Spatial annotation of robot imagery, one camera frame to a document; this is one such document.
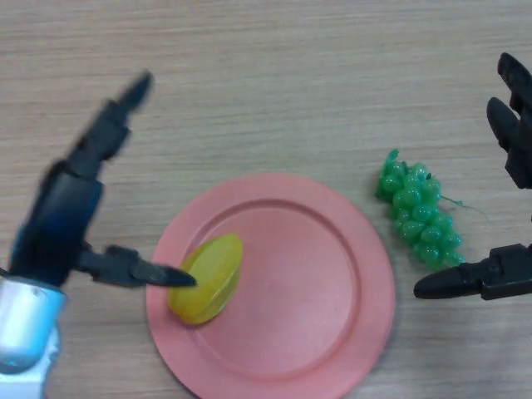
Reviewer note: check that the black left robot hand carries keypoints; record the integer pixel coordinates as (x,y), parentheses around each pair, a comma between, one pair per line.
(62,220)

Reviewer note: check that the green grape bunch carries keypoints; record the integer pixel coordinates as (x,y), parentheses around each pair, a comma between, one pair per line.
(415,212)

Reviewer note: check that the pink round plate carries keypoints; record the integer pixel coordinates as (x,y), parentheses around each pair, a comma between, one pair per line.
(299,299)

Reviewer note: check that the yellow starfruit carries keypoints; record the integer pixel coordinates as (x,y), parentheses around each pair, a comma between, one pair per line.
(216,278)

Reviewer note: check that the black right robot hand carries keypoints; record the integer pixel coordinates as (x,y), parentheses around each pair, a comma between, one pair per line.
(509,276)

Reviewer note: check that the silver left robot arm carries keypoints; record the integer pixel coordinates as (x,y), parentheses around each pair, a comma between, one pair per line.
(25,332)

